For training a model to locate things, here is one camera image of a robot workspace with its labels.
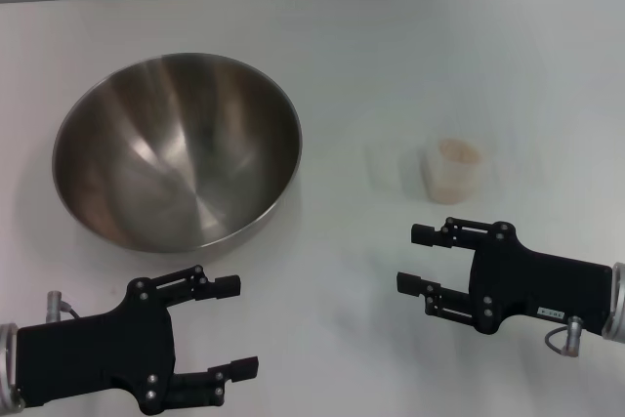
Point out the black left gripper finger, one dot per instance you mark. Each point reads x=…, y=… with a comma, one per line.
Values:
x=241, y=368
x=227, y=286

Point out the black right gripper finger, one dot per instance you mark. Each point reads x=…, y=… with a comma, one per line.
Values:
x=427, y=235
x=410, y=283

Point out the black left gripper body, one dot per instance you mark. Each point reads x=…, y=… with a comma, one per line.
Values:
x=97, y=358

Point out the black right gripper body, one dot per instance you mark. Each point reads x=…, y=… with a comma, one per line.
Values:
x=537, y=285

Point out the stainless steel mixing bowl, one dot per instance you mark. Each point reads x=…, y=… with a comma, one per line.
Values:
x=185, y=153

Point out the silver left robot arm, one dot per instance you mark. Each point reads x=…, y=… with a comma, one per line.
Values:
x=7, y=368

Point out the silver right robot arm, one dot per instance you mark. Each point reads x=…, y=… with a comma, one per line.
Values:
x=617, y=300

